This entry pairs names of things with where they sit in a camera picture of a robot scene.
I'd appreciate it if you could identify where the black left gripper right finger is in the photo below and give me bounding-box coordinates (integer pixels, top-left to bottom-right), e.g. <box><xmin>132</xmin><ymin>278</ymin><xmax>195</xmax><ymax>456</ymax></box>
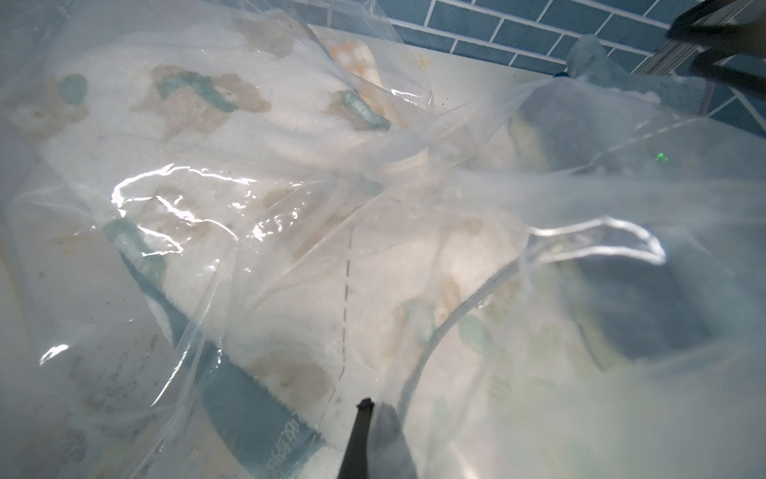
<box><xmin>367</xmin><ymin>402</ymin><xmax>418</xmax><ymax>479</ymax></box>

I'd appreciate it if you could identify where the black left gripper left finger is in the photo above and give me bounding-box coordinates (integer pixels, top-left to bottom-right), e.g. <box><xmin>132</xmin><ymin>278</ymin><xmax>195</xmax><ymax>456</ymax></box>
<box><xmin>337</xmin><ymin>398</ymin><xmax>374</xmax><ymax>479</ymax></box>

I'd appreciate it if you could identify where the clear plastic vacuum bag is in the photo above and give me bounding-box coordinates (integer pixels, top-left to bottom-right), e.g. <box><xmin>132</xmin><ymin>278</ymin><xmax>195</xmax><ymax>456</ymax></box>
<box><xmin>1</xmin><ymin>1</ymin><xmax>765</xmax><ymax>478</ymax></box>

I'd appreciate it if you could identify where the light blue bear blanket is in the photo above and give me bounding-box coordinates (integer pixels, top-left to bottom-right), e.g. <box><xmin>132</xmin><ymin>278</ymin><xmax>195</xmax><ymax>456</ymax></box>
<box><xmin>566</xmin><ymin>35</ymin><xmax>713</xmax><ymax>115</ymax></box>

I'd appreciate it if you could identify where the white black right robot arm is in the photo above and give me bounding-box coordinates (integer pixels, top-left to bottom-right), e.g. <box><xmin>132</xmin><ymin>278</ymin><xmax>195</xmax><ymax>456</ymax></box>
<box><xmin>667</xmin><ymin>1</ymin><xmax>765</xmax><ymax>100</ymax></box>

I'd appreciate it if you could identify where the white bear print blanket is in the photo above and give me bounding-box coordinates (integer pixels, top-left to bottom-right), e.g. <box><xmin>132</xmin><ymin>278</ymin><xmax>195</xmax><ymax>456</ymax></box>
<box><xmin>14</xmin><ymin>2</ymin><xmax>524</xmax><ymax>478</ymax></box>

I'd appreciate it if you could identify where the aluminium corner post right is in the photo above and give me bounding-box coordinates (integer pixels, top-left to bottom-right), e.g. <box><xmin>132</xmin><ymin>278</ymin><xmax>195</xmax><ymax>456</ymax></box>
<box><xmin>632</xmin><ymin>0</ymin><xmax>760</xmax><ymax>75</ymax></box>

